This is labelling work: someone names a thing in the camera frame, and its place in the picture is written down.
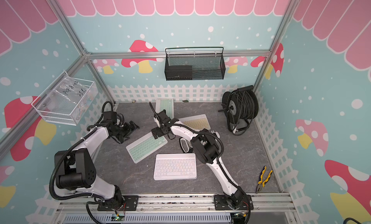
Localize green key keyboard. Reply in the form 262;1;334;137
126;132;168;164
156;98;174;119

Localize yellow key white keyboard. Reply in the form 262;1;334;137
179;114;211;130

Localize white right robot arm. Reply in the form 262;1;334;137
151;110;253;211

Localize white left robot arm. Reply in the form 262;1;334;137
49;111;139;210

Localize black box in basket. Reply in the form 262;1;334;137
165;65;193;81

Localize plastic bag in basket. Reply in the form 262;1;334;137
52;76;89;110

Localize black wire mesh basket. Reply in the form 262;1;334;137
165;47;226;81

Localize clear wire wall basket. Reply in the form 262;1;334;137
31;72;98;126

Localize black cable reel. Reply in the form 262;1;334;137
219;85;259;136

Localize yellow handled pliers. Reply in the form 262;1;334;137
256;166;273;193

